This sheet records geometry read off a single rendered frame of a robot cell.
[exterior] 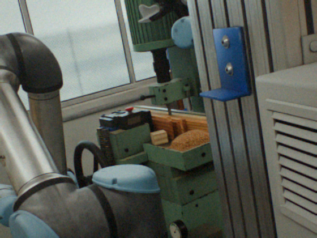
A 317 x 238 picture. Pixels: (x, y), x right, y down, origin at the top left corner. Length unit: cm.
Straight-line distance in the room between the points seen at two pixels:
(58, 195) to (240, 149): 32
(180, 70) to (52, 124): 72
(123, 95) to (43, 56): 201
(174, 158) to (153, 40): 41
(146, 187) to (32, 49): 41
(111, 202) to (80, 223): 6
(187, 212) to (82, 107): 153
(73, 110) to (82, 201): 211
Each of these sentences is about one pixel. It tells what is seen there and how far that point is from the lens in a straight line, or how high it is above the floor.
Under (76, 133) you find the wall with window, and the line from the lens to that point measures 294.
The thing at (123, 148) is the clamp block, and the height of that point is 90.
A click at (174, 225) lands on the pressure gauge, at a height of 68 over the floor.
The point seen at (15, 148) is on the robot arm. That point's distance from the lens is 90.
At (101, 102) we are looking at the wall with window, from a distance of 299.
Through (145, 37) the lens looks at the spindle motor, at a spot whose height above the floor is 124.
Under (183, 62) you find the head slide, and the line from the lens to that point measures 172.
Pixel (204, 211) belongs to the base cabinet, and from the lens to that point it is 160.
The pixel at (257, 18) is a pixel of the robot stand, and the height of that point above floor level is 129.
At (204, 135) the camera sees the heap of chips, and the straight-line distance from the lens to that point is 148.
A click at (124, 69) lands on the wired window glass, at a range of 315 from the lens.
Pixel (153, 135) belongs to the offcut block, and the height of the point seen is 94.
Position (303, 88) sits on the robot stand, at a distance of 45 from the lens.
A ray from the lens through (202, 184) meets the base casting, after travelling 157.
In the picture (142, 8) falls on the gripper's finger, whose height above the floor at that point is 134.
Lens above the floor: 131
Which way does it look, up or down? 12 degrees down
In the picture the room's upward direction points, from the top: 11 degrees counter-clockwise
